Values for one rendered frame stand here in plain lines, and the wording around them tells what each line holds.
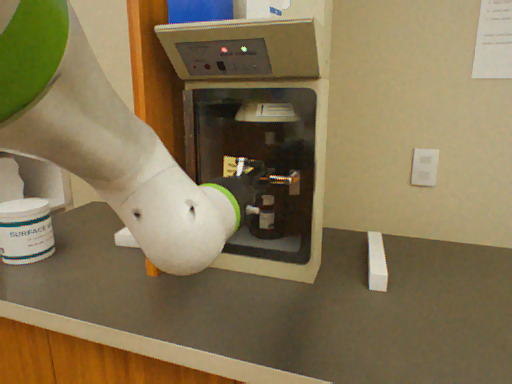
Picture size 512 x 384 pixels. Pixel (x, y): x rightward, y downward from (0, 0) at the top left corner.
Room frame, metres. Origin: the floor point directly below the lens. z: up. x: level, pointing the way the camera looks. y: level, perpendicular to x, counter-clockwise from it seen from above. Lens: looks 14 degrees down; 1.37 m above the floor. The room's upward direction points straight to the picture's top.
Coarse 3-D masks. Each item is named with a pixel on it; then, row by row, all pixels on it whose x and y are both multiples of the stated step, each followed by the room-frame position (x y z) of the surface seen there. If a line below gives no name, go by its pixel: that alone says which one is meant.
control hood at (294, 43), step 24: (192, 24) 0.75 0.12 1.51; (216, 24) 0.73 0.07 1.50; (240, 24) 0.72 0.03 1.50; (264, 24) 0.71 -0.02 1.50; (288, 24) 0.69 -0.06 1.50; (312, 24) 0.68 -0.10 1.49; (168, 48) 0.80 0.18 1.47; (288, 48) 0.73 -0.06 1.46; (312, 48) 0.72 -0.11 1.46; (288, 72) 0.77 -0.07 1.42; (312, 72) 0.76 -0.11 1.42
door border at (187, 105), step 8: (192, 96) 0.87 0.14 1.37; (184, 104) 0.87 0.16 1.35; (192, 104) 0.87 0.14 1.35; (184, 112) 0.87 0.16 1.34; (192, 112) 0.87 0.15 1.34; (192, 120) 0.87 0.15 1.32; (184, 128) 0.87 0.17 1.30; (192, 128) 0.87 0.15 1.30; (192, 136) 0.87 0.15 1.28; (192, 144) 0.87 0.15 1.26; (192, 152) 0.87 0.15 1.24; (192, 160) 0.87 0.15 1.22; (192, 168) 0.87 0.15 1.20; (192, 176) 0.87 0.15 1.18
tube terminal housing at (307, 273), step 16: (240, 0) 0.84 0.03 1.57; (304, 0) 0.80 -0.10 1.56; (320, 0) 0.79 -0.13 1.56; (240, 16) 0.84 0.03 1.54; (320, 16) 0.79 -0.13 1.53; (192, 80) 0.88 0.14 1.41; (208, 80) 0.87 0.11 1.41; (224, 80) 0.85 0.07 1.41; (240, 80) 0.84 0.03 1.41; (256, 80) 0.83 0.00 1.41; (272, 80) 0.82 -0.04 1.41; (288, 80) 0.81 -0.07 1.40; (304, 80) 0.79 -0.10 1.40; (320, 80) 0.78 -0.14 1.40; (320, 96) 0.78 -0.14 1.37; (320, 112) 0.79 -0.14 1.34; (320, 128) 0.79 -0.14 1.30; (320, 144) 0.80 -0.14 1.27; (320, 160) 0.81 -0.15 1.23; (320, 176) 0.82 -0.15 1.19; (320, 192) 0.83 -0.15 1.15; (320, 208) 0.84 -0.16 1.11; (320, 224) 0.85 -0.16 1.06; (320, 240) 0.86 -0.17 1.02; (224, 256) 0.86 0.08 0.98; (240, 256) 0.84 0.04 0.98; (320, 256) 0.88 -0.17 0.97; (256, 272) 0.83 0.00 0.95; (272, 272) 0.82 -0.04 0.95; (288, 272) 0.80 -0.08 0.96; (304, 272) 0.79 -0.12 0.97
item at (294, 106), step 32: (224, 96) 0.84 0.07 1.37; (256, 96) 0.82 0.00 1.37; (288, 96) 0.79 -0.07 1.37; (224, 128) 0.84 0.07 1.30; (256, 128) 0.82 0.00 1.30; (288, 128) 0.79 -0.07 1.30; (256, 160) 0.82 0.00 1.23; (288, 160) 0.79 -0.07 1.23; (288, 192) 0.79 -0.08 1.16; (256, 224) 0.82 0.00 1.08; (288, 224) 0.79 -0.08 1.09; (256, 256) 0.82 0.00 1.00; (288, 256) 0.79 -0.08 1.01
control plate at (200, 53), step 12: (180, 48) 0.79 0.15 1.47; (192, 48) 0.79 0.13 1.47; (204, 48) 0.78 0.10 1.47; (216, 48) 0.77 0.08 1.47; (228, 48) 0.76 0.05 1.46; (240, 48) 0.76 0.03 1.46; (252, 48) 0.75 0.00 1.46; (264, 48) 0.74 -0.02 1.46; (192, 60) 0.81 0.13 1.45; (204, 60) 0.80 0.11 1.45; (216, 60) 0.79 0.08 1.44; (228, 60) 0.79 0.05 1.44; (240, 60) 0.78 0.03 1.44; (252, 60) 0.77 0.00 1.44; (264, 60) 0.76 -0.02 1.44; (192, 72) 0.84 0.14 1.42; (204, 72) 0.83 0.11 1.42; (216, 72) 0.82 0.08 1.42; (228, 72) 0.81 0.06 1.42; (240, 72) 0.80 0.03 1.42; (252, 72) 0.79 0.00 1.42; (264, 72) 0.79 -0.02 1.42
